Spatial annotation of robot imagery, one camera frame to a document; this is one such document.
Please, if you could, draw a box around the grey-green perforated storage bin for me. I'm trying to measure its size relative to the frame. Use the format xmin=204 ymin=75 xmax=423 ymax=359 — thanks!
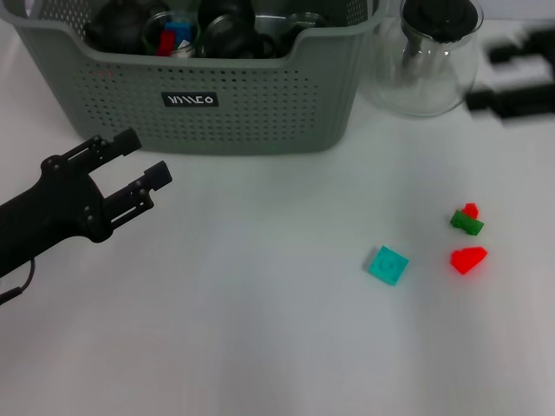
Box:
xmin=0 ymin=0 xmax=391 ymax=156

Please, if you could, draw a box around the dark clay teapot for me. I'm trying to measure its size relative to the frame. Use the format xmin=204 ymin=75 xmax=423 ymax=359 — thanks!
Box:
xmin=82 ymin=0 xmax=151 ymax=55

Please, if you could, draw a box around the teal square toy plate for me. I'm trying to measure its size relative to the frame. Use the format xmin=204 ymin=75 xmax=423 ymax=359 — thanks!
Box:
xmin=367 ymin=245 xmax=411 ymax=287

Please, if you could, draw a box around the left arm cable connector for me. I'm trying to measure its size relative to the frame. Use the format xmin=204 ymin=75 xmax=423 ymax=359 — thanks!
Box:
xmin=0 ymin=257 xmax=38 ymax=305

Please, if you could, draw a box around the small green toy brick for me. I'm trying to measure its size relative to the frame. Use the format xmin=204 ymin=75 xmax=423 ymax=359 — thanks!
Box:
xmin=449 ymin=210 xmax=486 ymax=237

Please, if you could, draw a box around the black carafe lid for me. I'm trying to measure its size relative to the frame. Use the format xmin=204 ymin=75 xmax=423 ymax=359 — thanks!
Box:
xmin=401 ymin=0 xmax=485 ymax=43

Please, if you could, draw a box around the red sloped toy brick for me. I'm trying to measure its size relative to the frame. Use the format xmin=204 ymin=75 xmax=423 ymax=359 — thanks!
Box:
xmin=450 ymin=244 xmax=489 ymax=275

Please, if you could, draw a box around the dark red toy brick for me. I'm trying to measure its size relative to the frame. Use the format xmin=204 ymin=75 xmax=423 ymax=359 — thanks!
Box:
xmin=157 ymin=29 xmax=177 ymax=56

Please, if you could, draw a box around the clear glass carafe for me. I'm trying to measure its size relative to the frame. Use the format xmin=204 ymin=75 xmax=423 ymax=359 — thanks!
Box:
xmin=366 ymin=0 xmax=485 ymax=118

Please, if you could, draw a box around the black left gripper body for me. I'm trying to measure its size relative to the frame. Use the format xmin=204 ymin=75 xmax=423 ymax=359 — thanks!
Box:
xmin=0 ymin=155 xmax=116 ymax=278

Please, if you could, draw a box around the blue square toy plate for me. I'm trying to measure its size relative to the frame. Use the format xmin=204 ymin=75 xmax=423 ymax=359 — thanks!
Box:
xmin=163 ymin=22 xmax=194 ymax=44

